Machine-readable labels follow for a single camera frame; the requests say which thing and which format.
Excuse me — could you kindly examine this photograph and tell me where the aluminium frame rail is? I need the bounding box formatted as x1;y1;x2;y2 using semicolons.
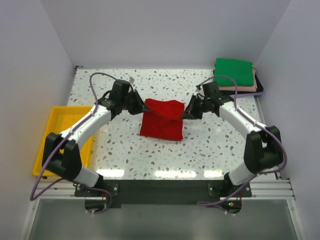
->
20;111;306;240

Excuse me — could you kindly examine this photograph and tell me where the folded pink t shirt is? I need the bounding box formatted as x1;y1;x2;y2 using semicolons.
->
217;66;257;92

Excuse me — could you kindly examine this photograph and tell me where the folded green t shirt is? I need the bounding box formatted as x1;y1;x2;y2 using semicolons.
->
213;58;254;87

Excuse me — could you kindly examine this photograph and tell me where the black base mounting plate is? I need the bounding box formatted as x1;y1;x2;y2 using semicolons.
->
74;180;252;213

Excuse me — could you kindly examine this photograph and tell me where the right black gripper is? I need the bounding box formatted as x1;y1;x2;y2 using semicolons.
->
180;95;211;121

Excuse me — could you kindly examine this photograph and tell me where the yellow plastic bin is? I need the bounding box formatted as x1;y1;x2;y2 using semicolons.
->
32;106;94;177

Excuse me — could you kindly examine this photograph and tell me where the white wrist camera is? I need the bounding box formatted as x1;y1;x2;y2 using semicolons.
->
129;76;135;85
196;85;202;92

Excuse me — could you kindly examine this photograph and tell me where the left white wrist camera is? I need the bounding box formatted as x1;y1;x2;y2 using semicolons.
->
129;76;135;85

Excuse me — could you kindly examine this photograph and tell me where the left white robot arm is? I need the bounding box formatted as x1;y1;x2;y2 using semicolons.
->
42;80;150;196

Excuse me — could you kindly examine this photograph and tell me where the red t shirt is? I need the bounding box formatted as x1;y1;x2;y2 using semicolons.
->
140;98;185;141

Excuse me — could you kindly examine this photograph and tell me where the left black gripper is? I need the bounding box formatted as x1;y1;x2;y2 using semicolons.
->
120;89;150;116

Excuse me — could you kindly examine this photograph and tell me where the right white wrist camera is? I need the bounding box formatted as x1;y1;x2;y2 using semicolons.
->
196;85;202;92

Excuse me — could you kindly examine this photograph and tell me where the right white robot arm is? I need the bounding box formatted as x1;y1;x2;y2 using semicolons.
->
180;81;285;197

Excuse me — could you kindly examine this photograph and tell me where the folded black t shirt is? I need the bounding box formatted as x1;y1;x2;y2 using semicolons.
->
220;74;264;97

